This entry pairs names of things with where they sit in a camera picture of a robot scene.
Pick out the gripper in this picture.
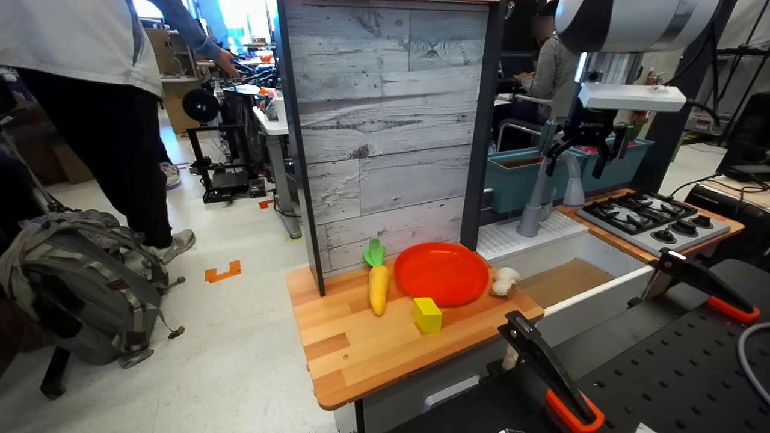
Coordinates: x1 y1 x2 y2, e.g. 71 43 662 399
543 98 634 180

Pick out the grey toy tap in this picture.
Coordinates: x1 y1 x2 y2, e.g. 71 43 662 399
516 135 586 238

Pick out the teal bin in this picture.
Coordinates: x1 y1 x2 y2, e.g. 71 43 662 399
579 137 655 194
484 147 590 215

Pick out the person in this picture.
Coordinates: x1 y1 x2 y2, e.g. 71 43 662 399
513 15 582 119
0 0 241 266

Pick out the grey toy stove burner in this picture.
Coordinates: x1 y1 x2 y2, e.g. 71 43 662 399
576 191 716 258

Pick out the white toy sink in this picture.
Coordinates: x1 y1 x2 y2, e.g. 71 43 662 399
477 210 655 349

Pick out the white toy mushroom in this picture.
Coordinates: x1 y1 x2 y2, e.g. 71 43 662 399
490 266 522 299

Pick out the black monitor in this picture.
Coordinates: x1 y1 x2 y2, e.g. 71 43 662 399
716 92 770 182

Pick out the black orange clamp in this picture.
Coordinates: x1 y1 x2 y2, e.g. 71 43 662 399
627 248 761 324
497 310 606 433

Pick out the orange plate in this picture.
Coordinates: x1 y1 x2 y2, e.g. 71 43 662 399
393 242 490 309

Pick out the wooden toy kitchen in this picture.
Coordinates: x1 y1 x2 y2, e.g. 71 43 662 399
277 0 747 433

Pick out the yellow block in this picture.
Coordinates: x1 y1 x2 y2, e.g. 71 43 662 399
412 296 443 334

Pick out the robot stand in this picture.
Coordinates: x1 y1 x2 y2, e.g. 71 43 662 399
388 259 770 433

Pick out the yellow plush carrot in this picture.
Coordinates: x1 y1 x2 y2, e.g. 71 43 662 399
363 238 391 317

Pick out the white desk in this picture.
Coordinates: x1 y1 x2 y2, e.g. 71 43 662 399
251 90 303 239

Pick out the black 3D printer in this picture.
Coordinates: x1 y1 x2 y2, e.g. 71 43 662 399
182 88 268 205

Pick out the grey backpack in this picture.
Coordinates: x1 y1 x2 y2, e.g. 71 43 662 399
0 208 186 369

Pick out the grey cable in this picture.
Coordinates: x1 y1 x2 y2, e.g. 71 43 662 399
737 322 770 405

